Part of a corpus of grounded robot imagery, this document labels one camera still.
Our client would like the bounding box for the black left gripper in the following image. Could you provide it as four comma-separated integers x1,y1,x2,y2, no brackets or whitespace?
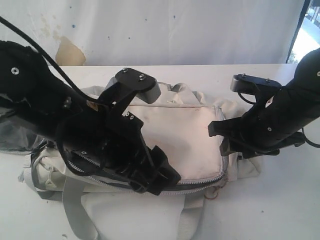
56,110,181,196

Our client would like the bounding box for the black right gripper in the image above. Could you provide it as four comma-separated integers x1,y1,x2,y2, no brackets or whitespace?
208,89,307,157

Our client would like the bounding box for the white duffel bag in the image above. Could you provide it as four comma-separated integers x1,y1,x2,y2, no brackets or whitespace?
0,82,263,240

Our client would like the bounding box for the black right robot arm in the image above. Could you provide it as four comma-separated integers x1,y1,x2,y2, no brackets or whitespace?
208,49,320,159

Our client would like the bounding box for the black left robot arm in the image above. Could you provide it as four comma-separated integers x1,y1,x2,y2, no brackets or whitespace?
0,41,170,195

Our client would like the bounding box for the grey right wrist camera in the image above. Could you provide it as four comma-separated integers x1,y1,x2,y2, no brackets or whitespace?
230,74,283,103

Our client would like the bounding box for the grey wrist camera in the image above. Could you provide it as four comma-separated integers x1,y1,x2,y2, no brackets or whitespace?
98,67,161,116
230,74,283,103

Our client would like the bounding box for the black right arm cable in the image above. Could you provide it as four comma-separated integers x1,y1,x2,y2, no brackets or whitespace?
301,126,320,147

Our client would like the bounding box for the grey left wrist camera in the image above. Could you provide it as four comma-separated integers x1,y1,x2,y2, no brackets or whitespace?
98,67,161,116

